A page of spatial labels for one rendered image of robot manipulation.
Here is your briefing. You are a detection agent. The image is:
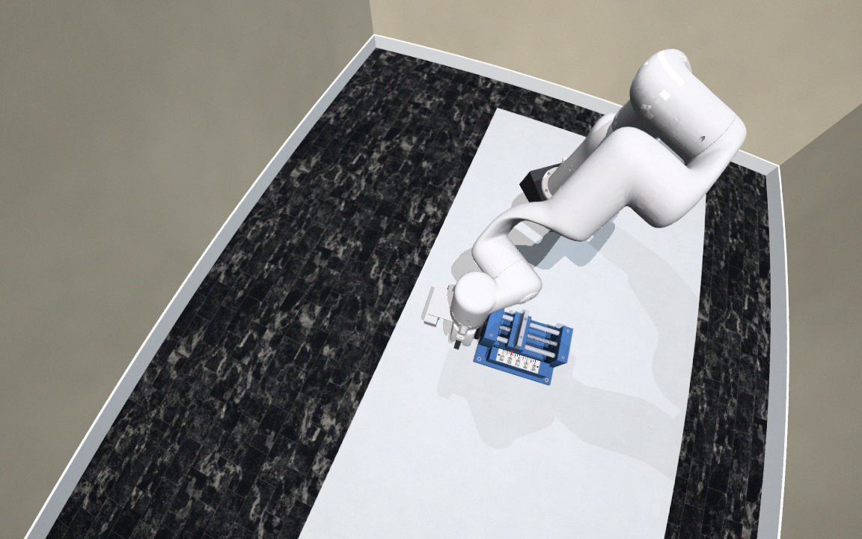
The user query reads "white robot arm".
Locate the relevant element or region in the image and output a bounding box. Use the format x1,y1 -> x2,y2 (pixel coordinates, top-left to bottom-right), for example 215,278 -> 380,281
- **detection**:
424,49 -> 747,335

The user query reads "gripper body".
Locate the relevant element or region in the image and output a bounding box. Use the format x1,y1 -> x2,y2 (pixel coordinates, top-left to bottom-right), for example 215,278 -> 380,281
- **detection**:
450,322 -> 479,347

